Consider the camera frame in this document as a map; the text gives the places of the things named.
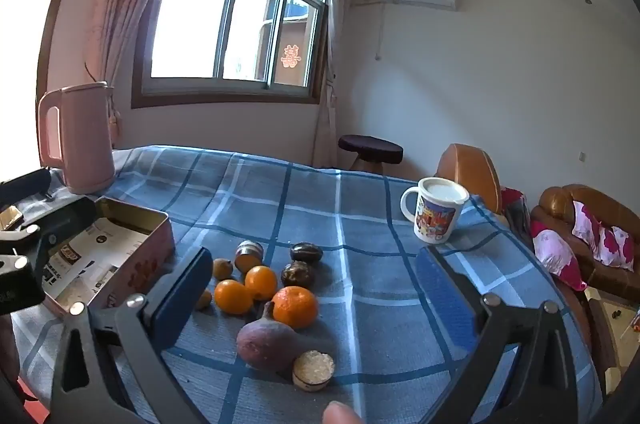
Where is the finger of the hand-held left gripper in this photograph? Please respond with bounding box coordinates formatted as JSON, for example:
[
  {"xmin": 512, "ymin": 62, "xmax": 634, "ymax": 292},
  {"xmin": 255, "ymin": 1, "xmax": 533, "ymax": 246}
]
[
  {"xmin": 0, "ymin": 168, "xmax": 52, "ymax": 207},
  {"xmin": 0, "ymin": 195, "xmax": 98, "ymax": 265}
]

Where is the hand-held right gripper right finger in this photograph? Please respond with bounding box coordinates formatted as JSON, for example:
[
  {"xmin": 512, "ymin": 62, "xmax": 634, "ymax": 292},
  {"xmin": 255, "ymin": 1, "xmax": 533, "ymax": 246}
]
[{"xmin": 417, "ymin": 245, "xmax": 608, "ymax": 424}]

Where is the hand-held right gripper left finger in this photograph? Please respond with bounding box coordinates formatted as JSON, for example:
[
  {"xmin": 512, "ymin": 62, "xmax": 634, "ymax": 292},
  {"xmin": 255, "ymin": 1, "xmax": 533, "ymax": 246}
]
[{"xmin": 50, "ymin": 246, "xmax": 216, "ymax": 424}]

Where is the orange tangerine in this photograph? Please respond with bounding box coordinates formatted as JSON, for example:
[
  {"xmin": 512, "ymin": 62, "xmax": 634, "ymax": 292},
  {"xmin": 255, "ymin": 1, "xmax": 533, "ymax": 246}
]
[
  {"xmin": 244, "ymin": 265, "xmax": 278, "ymax": 301},
  {"xmin": 271, "ymin": 285, "xmax": 319, "ymax": 330},
  {"xmin": 217, "ymin": 279, "xmax": 253, "ymax": 315}
]

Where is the rectangular metal tin box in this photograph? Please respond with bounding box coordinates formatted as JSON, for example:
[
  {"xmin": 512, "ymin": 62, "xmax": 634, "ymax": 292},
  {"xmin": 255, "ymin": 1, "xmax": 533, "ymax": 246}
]
[{"xmin": 37, "ymin": 196, "xmax": 176, "ymax": 320}]

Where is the person's right hand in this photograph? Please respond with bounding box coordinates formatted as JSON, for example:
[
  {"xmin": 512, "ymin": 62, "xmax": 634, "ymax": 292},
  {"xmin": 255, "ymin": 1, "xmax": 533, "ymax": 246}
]
[{"xmin": 322, "ymin": 400, "xmax": 363, "ymax": 424}]

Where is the printed paper leaflet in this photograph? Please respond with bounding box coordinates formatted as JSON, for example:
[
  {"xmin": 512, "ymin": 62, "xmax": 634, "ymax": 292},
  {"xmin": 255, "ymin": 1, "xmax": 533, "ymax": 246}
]
[{"xmin": 42, "ymin": 216, "xmax": 151, "ymax": 299}]

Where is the pink electric kettle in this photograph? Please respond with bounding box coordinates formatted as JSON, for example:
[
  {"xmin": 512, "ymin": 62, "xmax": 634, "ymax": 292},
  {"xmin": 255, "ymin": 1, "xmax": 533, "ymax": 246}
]
[{"xmin": 37, "ymin": 81, "xmax": 117, "ymax": 195}]

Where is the white cartoon print mug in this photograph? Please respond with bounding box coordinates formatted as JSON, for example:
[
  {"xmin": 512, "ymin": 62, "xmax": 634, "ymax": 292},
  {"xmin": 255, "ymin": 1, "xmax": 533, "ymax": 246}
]
[{"xmin": 400, "ymin": 177, "xmax": 471, "ymax": 245}]

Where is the curtain tieback tassel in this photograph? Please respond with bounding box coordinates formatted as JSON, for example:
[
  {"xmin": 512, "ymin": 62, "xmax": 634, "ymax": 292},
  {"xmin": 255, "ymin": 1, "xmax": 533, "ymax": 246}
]
[{"xmin": 107, "ymin": 94, "xmax": 126, "ymax": 145}]

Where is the blue plaid tablecloth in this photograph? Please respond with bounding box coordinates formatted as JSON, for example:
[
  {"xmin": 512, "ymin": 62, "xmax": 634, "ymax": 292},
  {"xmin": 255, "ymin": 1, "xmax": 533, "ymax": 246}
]
[{"xmin": 10, "ymin": 145, "xmax": 606, "ymax": 424}]

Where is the red cloth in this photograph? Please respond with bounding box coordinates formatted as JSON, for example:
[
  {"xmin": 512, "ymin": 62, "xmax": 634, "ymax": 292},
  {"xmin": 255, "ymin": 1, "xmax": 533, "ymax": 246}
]
[{"xmin": 500, "ymin": 186, "xmax": 531, "ymax": 245}]

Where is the pink floral blanket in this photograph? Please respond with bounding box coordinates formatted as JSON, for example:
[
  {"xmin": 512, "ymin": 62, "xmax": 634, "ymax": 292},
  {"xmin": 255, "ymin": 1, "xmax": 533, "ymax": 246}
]
[{"xmin": 530, "ymin": 221, "xmax": 588, "ymax": 292}]

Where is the brown leather sofa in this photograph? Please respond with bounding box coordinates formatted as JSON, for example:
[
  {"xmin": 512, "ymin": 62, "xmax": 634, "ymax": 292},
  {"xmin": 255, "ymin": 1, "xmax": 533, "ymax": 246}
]
[{"xmin": 530, "ymin": 185, "xmax": 640, "ymax": 305}]

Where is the bright side window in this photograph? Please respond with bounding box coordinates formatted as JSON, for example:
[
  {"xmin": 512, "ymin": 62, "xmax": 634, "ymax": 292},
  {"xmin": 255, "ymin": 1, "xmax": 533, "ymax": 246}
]
[{"xmin": 0, "ymin": 0, "xmax": 76, "ymax": 165}]

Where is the dark round stool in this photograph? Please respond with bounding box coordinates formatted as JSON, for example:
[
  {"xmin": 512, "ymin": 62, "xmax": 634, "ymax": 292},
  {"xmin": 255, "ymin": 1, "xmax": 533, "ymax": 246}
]
[{"xmin": 338, "ymin": 135, "xmax": 404, "ymax": 175}]

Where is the pink floral cushion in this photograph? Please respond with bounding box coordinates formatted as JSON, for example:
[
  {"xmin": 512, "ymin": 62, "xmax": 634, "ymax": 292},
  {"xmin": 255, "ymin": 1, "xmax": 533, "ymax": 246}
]
[{"xmin": 571, "ymin": 201, "xmax": 635, "ymax": 272}]

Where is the pink curtain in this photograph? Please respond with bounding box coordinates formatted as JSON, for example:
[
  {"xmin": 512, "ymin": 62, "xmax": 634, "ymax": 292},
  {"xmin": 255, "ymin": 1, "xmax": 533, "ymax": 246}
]
[{"xmin": 82, "ymin": 0, "xmax": 206, "ymax": 139}]

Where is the sliding glass window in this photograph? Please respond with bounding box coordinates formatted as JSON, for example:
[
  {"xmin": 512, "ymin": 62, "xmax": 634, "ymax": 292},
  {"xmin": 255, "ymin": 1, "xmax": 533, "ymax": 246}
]
[{"xmin": 131, "ymin": 0, "xmax": 331, "ymax": 109}]

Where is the white air conditioner pipe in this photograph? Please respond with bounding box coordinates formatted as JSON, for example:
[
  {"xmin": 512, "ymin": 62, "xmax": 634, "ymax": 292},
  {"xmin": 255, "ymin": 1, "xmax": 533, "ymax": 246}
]
[{"xmin": 372, "ymin": 4, "xmax": 388, "ymax": 62}]

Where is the pale narrow curtain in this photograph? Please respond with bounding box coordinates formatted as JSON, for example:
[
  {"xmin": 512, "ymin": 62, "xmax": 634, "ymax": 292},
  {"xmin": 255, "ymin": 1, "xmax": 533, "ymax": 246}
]
[{"xmin": 315, "ymin": 0, "xmax": 366, "ymax": 169}]

